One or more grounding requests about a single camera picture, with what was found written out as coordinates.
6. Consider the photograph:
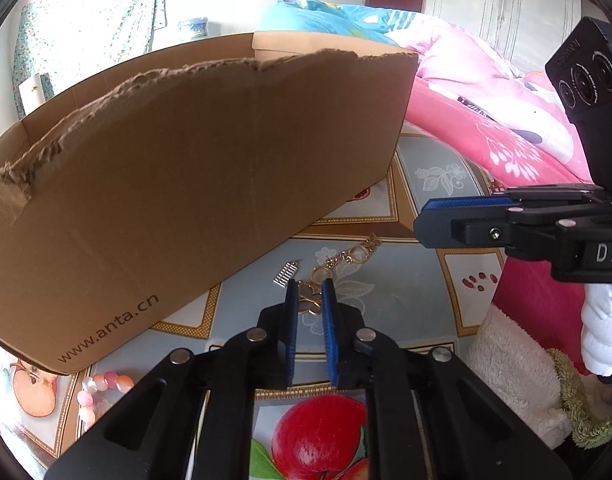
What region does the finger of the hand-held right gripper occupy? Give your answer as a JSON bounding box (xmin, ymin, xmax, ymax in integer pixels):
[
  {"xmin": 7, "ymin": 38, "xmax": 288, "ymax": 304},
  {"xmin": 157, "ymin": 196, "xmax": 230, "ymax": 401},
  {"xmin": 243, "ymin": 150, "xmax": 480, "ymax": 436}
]
[
  {"xmin": 420, "ymin": 185, "xmax": 606, "ymax": 212},
  {"xmin": 413, "ymin": 207, "xmax": 586, "ymax": 261}
]

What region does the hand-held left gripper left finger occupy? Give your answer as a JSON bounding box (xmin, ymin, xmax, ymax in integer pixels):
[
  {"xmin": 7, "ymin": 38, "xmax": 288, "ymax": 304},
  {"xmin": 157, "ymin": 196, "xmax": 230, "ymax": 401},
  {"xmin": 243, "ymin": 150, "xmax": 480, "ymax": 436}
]
[{"xmin": 43, "ymin": 279, "xmax": 301, "ymax": 480}]

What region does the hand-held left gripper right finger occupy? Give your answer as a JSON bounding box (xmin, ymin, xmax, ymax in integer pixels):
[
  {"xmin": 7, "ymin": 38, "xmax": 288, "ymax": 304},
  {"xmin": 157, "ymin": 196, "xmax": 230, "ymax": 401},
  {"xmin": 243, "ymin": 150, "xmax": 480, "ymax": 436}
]
[{"xmin": 322, "ymin": 279, "xmax": 571, "ymax": 480}]

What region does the gold chain bracelet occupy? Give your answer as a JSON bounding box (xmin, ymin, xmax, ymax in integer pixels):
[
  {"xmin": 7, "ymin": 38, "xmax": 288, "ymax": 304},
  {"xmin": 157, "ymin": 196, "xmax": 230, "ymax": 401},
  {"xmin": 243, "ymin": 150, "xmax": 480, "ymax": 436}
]
[{"xmin": 273, "ymin": 234, "xmax": 381, "ymax": 317}]

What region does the brown cardboard box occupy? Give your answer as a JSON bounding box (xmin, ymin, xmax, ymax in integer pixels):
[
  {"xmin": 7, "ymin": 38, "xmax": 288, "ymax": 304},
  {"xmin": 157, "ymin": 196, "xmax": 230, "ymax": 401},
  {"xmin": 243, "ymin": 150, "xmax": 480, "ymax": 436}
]
[{"xmin": 0, "ymin": 30, "xmax": 419, "ymax": 376}]

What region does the pink bead bracelet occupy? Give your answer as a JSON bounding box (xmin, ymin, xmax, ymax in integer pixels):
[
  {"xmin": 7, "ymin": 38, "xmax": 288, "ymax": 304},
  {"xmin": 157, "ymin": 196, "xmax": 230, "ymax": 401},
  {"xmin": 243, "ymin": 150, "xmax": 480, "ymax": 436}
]
[{"xmin": 77, "ymin": 371, "xmax": 134, "ymax": 431}]

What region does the person's right hand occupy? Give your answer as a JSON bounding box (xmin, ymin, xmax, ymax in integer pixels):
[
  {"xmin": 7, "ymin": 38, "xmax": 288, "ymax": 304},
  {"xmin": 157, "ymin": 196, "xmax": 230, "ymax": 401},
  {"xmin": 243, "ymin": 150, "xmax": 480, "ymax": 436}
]
[{"xmin": 583, "ymin": 284, "xmax": 612, "ymax": 377}]

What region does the fruit printed tablecloth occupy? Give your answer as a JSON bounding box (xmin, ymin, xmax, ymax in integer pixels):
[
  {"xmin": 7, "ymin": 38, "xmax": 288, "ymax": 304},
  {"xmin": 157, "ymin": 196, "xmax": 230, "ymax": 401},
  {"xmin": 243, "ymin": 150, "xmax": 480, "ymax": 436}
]
[{"xmin": 0, "ymin": 125, "xmax": 509, "ymax": 480}]

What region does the pink blanket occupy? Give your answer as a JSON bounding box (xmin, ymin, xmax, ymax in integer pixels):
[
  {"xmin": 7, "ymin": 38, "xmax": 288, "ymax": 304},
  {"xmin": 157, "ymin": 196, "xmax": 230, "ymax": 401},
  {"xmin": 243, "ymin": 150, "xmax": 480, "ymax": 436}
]
[{"xmin": 386, "ymin": 12, "xmax": 599, "ymax": 366}]

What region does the white wardrobe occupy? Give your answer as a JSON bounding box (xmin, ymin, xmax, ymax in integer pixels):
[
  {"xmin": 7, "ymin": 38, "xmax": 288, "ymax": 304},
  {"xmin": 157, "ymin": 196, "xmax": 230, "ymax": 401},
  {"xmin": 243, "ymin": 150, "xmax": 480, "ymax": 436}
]
[{"xmin": 426, "ymin": 0, "xmax": 581, "ymax": 81}]

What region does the white fluffy towel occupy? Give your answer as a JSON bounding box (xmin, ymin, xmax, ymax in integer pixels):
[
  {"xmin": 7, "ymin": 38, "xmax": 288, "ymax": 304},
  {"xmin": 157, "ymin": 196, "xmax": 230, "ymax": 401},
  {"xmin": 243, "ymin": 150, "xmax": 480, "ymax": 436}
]
[{"xmin": 466, "ymin": 305, "xmax": 572, "ymax": 451}]

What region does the blue patterned quilt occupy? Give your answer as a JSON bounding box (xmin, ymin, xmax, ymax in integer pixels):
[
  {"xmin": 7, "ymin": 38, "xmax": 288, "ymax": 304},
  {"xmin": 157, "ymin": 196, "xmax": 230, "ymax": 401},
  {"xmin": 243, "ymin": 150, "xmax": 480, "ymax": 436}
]
[{"xmin": 258, "ymin": 0, "xmax": 421, "ymax": 46}]

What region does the olive fuzzy cloth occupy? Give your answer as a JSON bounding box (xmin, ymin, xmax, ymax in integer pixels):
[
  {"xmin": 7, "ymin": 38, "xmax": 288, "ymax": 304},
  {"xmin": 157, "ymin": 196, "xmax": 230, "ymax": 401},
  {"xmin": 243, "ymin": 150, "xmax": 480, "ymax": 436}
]
[{"xmin": 546, "ymin": 349, "xmax": 612, "ymax": 450}]

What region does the blue and white bucket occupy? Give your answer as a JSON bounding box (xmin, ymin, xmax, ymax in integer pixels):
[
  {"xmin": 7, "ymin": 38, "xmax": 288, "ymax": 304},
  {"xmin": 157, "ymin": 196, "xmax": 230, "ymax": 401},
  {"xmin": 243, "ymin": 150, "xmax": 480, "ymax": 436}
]
[{"xmin": 178, "ymin": 17, "xmax": 209, "ymax": 43}]

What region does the green floral curtain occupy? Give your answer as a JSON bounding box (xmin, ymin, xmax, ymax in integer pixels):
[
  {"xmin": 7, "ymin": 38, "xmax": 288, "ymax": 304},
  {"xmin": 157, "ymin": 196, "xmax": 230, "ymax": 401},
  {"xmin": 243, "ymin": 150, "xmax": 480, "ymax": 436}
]
[{"xmin": 13, "ymin": 0, "xmax": 167, "ymax": 116}]

